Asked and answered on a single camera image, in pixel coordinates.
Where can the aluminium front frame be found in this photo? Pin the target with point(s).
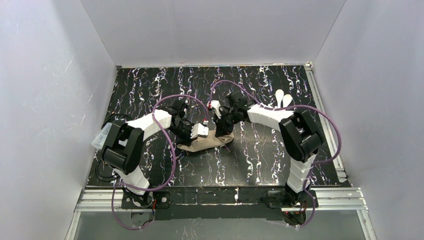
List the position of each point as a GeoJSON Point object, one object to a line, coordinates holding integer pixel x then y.
{"type": "Point", "coordinates": [330, 198]}

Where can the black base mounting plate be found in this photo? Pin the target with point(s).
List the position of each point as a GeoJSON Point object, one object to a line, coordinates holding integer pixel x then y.
{"type": "Point", "coordinates": [231, 202]}

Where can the white spoon left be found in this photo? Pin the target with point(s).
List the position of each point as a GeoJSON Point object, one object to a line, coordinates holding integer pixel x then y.
{"type": "Point", "coordinates": [279, 95]}

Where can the clear plastic box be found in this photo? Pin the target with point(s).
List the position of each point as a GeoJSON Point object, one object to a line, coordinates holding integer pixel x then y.
{"type": "Point", "coordinates": [101, 136]}

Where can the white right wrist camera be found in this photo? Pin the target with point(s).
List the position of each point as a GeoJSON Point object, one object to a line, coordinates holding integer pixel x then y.
{"type": "Point", "coordinates": [214, 106]}

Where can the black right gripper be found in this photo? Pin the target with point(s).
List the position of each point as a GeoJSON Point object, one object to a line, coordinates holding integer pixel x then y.
{"type": "Point", "coordinates": [219, 122]}

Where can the white spoon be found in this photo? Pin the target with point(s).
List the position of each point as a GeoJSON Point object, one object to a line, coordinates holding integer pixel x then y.
{"type": "Point", "coordinates": [286, 100]}
{"type": "Point", "coordinates": [279, 95]}

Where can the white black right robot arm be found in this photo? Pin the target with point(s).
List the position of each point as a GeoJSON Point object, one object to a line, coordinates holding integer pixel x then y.
{"type": "Point", "coordinates": [301, 136]}

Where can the beige cloth napkin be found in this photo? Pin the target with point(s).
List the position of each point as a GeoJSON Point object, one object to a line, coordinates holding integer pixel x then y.
{"type": "Point", "coordinates": [205, 143]}

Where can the white spoon right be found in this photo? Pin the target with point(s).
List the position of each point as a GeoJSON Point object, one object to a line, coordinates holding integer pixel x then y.
{"type": "Point", "coordinates": [286, 100]}

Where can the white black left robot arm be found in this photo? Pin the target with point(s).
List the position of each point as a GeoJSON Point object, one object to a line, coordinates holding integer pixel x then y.
{"type": "Point", "coordinates": [123, 146]}

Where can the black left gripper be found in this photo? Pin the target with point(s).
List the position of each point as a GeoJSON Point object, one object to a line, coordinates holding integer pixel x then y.
{"type": "Point", "coordinates": [187, 131]}

